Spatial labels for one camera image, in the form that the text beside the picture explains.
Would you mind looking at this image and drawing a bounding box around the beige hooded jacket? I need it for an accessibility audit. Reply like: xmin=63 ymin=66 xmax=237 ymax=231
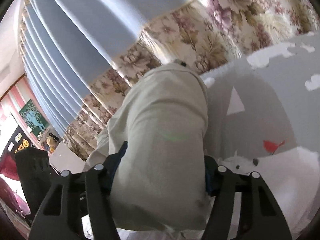
xmin=82 ymin=59 xmax=215 ymax=233

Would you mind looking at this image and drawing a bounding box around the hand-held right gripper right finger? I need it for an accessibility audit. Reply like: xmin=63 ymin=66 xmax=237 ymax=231
xmin=201 ymin=155 xmax=292 ymax=240

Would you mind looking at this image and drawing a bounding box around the blue floral curtain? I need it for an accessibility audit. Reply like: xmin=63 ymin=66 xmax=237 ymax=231
xmin=19 ymin=0 xmax=320 ymax=160

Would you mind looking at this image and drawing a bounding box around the green wall painting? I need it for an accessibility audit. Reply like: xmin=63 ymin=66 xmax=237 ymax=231
xmin=19 ymin=99 xmax=50 ymax=133

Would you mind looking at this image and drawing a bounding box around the white table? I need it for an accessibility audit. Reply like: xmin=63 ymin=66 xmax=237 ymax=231
xmin=49 ymin=144 xmax=87 ymax=173

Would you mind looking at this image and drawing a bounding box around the grey printed bed sheet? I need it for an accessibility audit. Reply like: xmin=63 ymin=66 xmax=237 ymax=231
xmin=82 ymin=31 xmax=320 ymax=240

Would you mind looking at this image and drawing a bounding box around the red cloth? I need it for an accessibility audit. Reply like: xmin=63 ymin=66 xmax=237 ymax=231
xmin=0 ymin=154 xmax=21 ymax=182

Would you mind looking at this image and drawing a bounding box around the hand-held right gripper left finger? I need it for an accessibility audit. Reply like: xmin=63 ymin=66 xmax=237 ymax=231
xmin=29 ymin=141 xmax=128 ymax=240

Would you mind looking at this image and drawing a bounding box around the black display board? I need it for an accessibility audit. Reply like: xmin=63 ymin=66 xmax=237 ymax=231
xmin=0 ymin=126 xmax=34 ymax=157

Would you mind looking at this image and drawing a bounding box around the yellow figurine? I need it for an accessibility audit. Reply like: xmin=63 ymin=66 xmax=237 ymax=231
xmin=46 ymin=135 xmax=60 ymax=153

